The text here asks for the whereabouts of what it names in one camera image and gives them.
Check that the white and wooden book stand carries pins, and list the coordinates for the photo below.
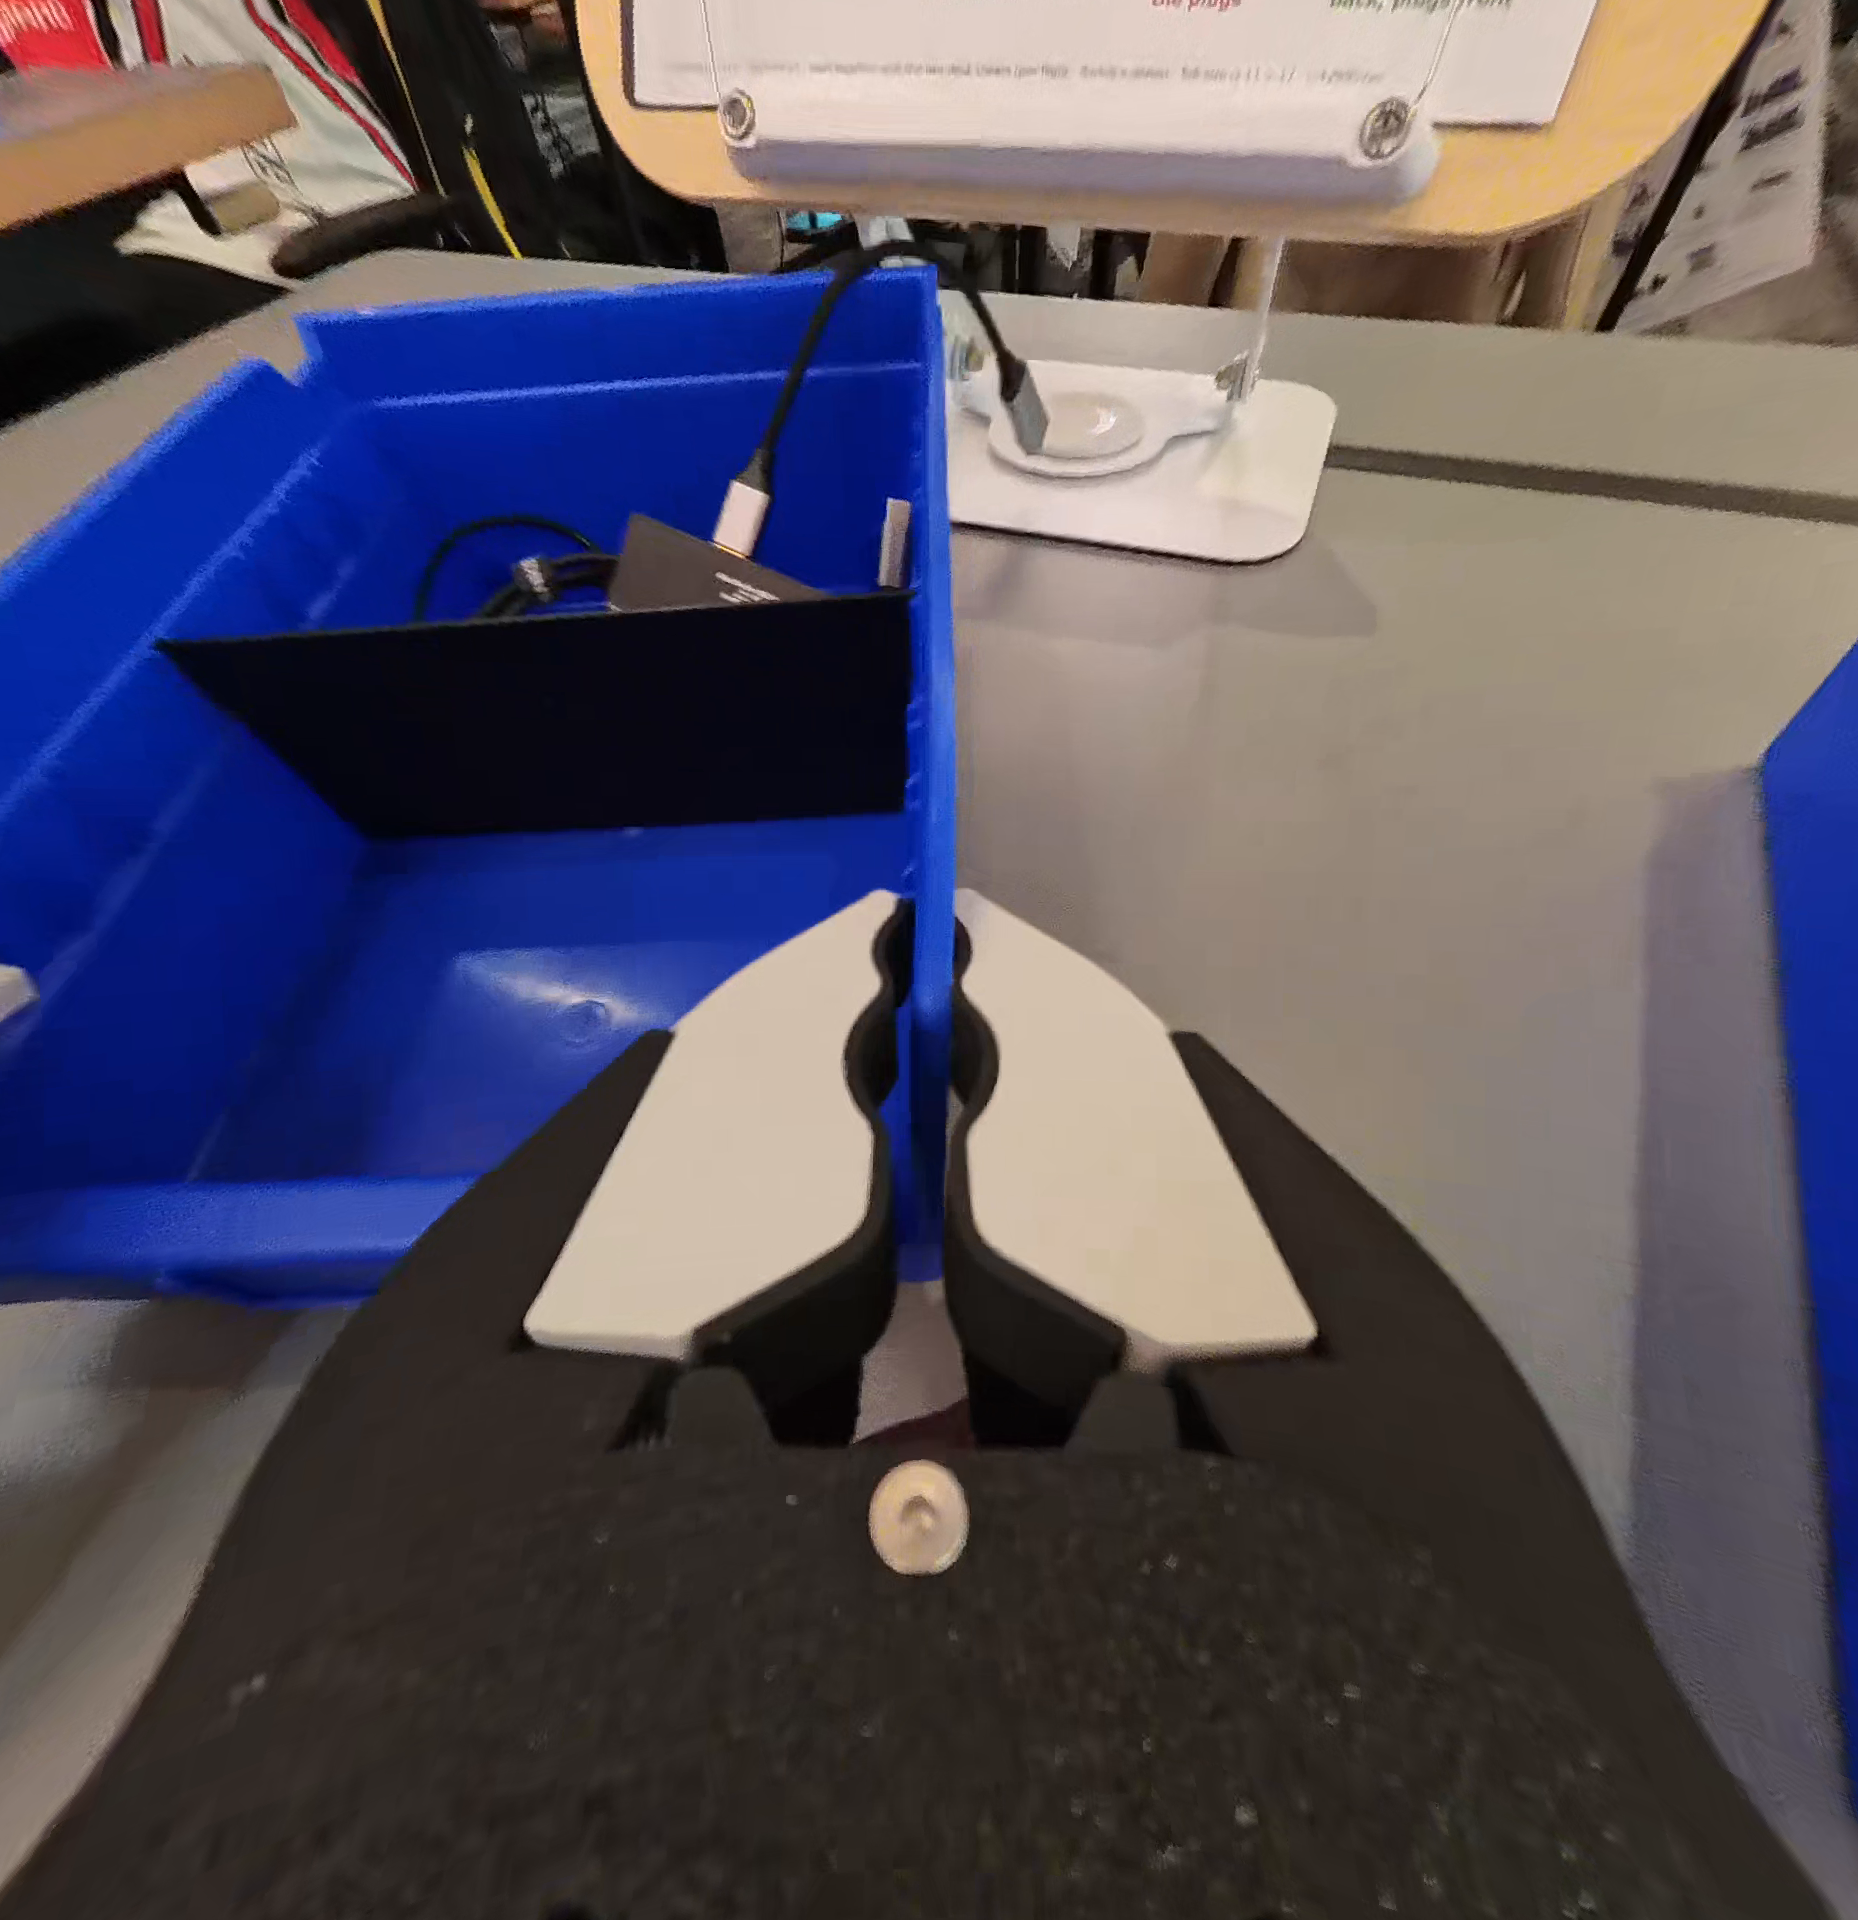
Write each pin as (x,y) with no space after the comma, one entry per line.
(1168,497)

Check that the tan cloth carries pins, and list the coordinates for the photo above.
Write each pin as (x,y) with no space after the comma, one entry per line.
(1394,277)

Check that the large dark grey hub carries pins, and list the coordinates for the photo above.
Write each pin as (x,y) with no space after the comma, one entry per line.
(689,571)

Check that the red and white printed cloth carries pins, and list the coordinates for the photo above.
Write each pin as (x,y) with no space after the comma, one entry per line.
(267,119)

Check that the blue plastic bin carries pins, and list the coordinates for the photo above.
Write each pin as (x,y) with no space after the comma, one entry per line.
(418,976)
(1836,1199)

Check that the wooden table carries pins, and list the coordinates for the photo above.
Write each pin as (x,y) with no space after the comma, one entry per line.
(120,143)

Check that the black office chair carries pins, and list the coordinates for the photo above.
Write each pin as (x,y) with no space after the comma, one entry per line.
(367,233)

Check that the black cloth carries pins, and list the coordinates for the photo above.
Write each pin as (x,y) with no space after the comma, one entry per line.
(569,119)

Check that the small printed poster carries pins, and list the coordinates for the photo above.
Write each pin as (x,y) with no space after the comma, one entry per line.
(1724,164)

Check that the printed instruction sheet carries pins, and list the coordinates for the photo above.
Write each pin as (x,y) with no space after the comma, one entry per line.
(1020,44)

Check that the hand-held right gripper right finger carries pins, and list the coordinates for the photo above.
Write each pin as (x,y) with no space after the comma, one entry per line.
(1140,1199)

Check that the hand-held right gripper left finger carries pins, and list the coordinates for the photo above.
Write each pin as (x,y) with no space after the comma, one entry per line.
(689,1186)

